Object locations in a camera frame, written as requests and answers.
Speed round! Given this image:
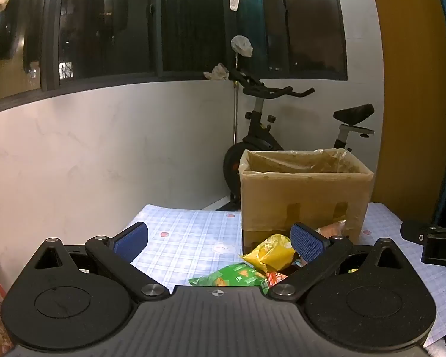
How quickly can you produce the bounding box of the orange and tan bread packet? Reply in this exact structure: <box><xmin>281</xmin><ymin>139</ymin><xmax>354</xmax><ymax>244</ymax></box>
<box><xmin>315</xmin><ymin>220</ymin><xmax>348</xmax><ymax>239</ymax></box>

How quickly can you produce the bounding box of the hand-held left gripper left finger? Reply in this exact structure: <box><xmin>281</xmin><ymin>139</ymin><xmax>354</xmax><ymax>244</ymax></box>
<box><xmin>20</xmin><ymin>222</ymin><xmax>170</xmax><ymax>303</ymax></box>

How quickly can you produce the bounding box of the black exercise bike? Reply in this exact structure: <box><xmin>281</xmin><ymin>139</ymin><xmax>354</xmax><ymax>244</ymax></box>
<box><xmin>223</xmin><ymin>68</ymin><xmax>375</xmax><ymax>211</ymax></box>

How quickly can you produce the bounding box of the cardboard box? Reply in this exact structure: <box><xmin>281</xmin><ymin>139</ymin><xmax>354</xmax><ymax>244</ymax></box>
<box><xmin>239</xmin><ymin>149</ymin><xmax>375</xmax><ymax>250</ymax></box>

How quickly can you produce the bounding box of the crumpled white cloth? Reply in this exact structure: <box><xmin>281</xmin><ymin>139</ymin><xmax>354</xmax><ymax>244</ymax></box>
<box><xmin>204</xmin><ymin>63</ymin><xmax>229</xmax><ymax>81</ymax></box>

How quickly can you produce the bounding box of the red snack packet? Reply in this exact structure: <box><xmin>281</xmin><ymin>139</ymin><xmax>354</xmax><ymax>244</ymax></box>
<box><xmin>266</xmin><ymin>271</ymin><xmax>288</xmax><ymax>289</ymax></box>

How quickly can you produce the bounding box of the ochre door panel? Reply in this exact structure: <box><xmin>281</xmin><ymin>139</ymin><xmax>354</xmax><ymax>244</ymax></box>
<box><xmin>368</xmin><ymin>0</ymin><xmax>446</xmax><ymax>224</ymax></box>

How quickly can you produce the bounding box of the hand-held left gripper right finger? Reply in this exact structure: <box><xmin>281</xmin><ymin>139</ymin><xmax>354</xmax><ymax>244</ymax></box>
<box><xmin>268</xmin><ymin>222</ymin><xmax>424</xmax><ymax>300</ymax></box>

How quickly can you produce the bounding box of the yellow snack bag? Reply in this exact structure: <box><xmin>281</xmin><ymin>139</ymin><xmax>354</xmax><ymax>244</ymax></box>
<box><xmin>240</xmin><ymin>234</ymin><xmax>296</xmax><ymax>274</ymax></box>

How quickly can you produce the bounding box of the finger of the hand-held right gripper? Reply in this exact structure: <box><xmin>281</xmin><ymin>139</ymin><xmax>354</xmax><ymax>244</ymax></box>
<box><xmin>401</xmin><ymin>220</ymin><xmax>437</xmax><ymax>244</ymax></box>

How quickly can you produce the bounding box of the white cloth on pole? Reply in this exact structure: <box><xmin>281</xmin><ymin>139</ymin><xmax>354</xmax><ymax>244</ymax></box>
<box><xmin>231</xmin><ymin>35</ymin><xmax>253</xmax><ymax>57</ymax></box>

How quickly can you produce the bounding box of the dark framed window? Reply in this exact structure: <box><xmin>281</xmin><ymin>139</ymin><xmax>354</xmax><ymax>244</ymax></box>
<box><xmin>0</xmin><ymin>0</ymin><xmax>348</xmax><ymax>118</ymax></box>

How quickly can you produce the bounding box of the metal pole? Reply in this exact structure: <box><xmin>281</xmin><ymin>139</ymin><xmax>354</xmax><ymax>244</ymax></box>
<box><xmin>232</xmin><ymin>54</ymin><xmax>240</xmax><ymax>145</ymax></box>

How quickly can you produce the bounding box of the green snack packet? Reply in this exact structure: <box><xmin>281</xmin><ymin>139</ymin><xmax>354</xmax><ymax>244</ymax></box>
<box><xmin>188</xmin><ymin>263</ymin><xmax>270</xmax><ymax>295</ymax></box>

